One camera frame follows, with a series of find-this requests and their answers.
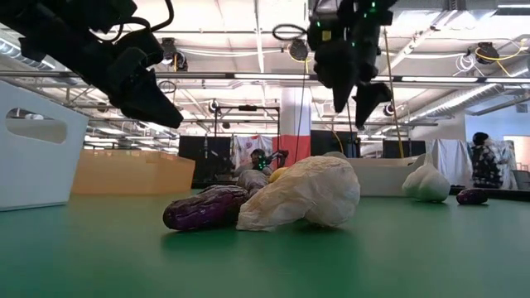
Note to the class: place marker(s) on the large white garlic bulb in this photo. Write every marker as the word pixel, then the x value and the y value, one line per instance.
pixel 426 184

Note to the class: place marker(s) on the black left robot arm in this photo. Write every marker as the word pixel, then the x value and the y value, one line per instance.
pixel 49 29

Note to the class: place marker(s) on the white hanging cloth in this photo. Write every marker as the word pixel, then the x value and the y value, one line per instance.
pixel 449 161

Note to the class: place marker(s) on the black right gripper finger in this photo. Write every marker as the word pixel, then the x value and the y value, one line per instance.
pixel 368 99
pixel 337 74

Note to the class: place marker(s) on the grey chair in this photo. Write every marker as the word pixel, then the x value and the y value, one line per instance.
pixel 521 179

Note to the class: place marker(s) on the printed white banner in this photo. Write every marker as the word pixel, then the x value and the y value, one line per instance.
pixel 244 145

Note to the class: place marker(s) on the black partition panel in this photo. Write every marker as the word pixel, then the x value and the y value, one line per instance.
pixel 327 142
pixel 403 148
pixel 205 157

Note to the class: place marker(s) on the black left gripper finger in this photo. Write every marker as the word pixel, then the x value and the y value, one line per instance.
pixel 149 107

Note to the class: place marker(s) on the small purple eggplant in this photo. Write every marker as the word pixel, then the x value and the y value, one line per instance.
pixel 203 209
pixel 472 196

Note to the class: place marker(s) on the yellow lemon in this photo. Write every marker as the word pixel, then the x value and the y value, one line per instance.
pixel 276 174

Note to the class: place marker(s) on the large purple eggplant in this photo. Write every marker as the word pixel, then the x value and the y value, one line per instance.
pixel 252 182

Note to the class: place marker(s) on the long ceiling light bar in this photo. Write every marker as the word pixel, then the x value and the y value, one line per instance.
pixel 269 76

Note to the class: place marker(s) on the patterned hanging cloth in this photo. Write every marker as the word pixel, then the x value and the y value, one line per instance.
pixel 507 157

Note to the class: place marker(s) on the white plastic basket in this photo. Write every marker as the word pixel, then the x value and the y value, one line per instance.
pixel 381 178
pixel 41 174

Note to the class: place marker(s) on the black background robot arm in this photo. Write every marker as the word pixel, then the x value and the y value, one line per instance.
pixel 278 156

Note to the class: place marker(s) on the person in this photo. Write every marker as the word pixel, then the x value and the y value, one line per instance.
pixel 256 161
pixel 484 163

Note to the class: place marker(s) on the silver ventilation duct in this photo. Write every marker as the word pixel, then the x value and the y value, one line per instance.
pixel 463 97

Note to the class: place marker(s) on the black stand frame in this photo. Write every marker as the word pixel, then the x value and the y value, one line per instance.
pixel 246 108

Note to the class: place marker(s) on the white pillar with red band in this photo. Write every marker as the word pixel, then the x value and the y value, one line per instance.
pixel 295 124

